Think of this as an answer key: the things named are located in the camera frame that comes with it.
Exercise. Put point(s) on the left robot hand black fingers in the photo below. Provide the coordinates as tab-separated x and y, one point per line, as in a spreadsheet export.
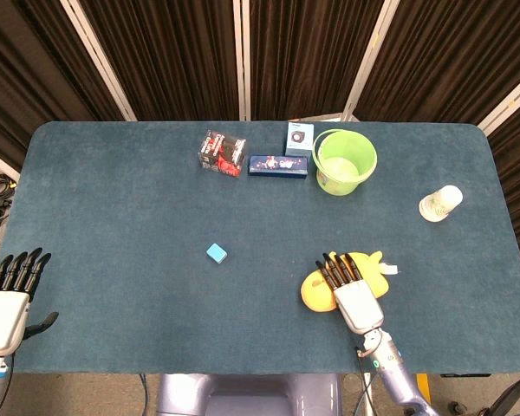
2	320

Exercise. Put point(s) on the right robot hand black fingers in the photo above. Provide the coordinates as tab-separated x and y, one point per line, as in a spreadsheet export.
357	303

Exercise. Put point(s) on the yellow plush duck toy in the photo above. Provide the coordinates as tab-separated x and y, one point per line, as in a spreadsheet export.
314	299

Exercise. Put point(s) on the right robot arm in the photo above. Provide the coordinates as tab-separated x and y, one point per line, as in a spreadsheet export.
394	372

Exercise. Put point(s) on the grey robot base torso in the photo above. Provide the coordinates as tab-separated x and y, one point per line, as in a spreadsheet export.
242	394

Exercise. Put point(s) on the yellow floor object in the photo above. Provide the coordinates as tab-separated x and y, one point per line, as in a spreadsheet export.
422	385

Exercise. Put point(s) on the white plastic cup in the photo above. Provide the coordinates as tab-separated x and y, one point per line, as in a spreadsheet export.
440	203

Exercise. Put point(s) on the small blue white block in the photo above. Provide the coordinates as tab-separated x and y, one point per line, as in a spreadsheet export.
216	253

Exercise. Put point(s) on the teal felt table cover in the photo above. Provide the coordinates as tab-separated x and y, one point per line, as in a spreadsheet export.
156	303

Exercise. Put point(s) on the dark blue rectangular box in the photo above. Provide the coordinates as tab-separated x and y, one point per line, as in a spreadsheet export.
277	167

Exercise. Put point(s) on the light blue speaker box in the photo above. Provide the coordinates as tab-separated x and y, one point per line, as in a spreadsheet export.
299	138

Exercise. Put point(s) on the red black box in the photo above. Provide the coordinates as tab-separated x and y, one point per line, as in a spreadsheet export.
223	154

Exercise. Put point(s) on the white partition frame post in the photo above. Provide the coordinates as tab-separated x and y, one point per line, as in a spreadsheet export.
242	60
368	65
0	162
507	99
99	60

